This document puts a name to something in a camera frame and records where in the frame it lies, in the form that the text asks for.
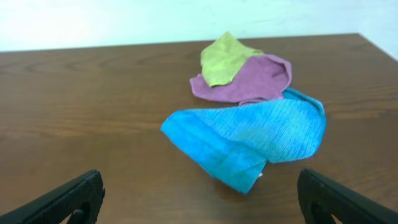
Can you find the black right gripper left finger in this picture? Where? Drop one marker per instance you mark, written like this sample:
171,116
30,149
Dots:
77,201

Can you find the crumpled blue cloth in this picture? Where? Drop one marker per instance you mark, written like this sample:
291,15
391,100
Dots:
234,144

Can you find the crumpled olive green cloth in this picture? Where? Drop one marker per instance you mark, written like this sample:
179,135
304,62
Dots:
222,60

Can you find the crumpled purple cloth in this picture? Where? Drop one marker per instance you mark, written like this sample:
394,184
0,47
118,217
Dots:
261,78

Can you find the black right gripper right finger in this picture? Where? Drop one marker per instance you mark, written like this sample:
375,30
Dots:
323,200

